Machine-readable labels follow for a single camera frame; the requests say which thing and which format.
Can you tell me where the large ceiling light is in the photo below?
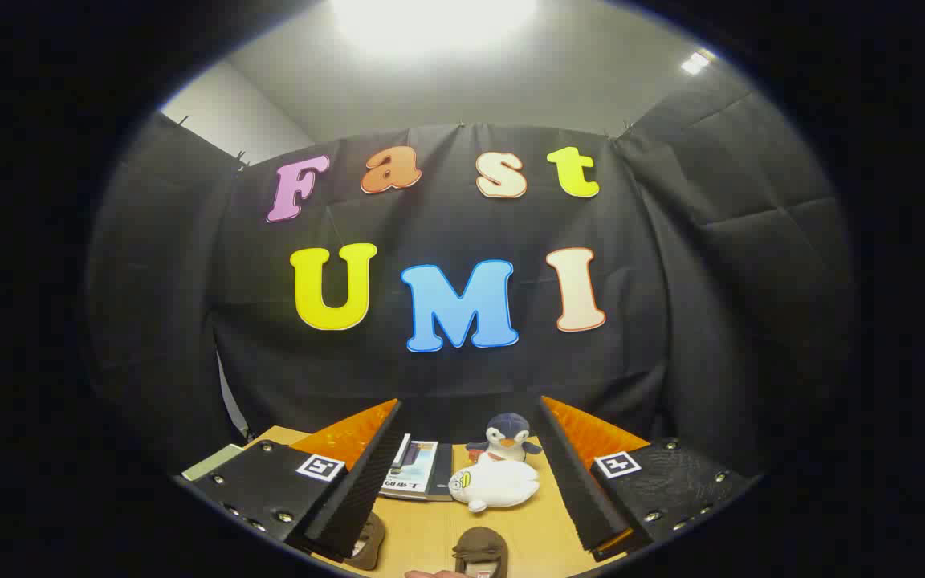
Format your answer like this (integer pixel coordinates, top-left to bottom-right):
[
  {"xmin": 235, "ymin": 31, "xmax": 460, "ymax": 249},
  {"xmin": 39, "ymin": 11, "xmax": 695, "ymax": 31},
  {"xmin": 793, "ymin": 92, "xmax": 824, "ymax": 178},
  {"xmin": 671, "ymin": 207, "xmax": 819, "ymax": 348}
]
[{"xmin": 330, "ymin": 0, "xmax": 540, "ymax": 59}]

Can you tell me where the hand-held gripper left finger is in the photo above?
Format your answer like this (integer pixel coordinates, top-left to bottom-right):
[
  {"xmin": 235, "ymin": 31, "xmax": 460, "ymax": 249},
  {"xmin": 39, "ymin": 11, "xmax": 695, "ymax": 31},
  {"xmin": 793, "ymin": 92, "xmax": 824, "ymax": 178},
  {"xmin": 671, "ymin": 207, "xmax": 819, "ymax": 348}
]
[{"xmin": 187, "ymin": 399, "xmax": 405, "ymax": 563}]

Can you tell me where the light blue cover book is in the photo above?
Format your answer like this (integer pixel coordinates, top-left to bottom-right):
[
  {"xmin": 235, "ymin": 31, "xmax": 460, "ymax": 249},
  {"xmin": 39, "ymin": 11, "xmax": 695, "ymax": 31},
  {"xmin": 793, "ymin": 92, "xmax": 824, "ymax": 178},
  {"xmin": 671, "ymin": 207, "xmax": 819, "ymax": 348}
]
[{"xmin": 380, "ymin": 440, "xmax": 441, "ymax": 500}]

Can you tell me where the green fabric storage box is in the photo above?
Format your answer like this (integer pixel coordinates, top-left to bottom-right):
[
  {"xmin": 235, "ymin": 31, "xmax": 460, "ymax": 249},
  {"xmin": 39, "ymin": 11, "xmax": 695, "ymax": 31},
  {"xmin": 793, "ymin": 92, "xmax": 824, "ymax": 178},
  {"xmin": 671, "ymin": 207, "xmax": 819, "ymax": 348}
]
[{"xmin": 181, "ymin": 443, "xmax": 247, "ymax": 482}]

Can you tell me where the white duck plush toy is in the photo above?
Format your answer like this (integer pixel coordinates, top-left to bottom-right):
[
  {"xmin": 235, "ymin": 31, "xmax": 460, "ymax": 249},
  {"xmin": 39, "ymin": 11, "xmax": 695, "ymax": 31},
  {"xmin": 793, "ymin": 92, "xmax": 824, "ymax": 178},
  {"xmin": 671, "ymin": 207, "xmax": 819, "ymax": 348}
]
[{"xmin": 448, "ymin": 454, "xmax": 540, "ymax": 513}]

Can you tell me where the brown fuzzy shoe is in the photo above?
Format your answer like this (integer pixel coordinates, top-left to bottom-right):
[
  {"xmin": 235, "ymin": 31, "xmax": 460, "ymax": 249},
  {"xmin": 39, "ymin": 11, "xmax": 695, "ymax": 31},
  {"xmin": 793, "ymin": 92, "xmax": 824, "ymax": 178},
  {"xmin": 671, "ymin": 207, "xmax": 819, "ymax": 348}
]
[
  {"xmin": 346, "ymin": 514, "xmax": 387, "ymax": 571},
  {"xmin": 452, "ymin": 527, "xmax": 509, "ymax": 578}
]

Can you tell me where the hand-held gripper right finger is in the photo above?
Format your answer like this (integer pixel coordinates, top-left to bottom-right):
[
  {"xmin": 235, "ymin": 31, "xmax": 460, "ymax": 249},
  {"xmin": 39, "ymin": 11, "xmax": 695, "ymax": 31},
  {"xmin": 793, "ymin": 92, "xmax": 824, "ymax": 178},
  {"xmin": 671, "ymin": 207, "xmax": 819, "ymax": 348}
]
[{"xmin": 539, "ymin": 395, "xmax": 756, "ymax": 563}]

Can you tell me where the penguin plush toy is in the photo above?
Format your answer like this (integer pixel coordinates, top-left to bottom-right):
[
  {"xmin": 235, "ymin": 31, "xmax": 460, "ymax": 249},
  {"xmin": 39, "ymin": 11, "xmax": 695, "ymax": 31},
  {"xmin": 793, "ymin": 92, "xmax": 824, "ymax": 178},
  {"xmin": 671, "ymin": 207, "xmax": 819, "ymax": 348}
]
[{"xmin": 467, "ymin": 413, "xmax": 544, "ymax": 464}]

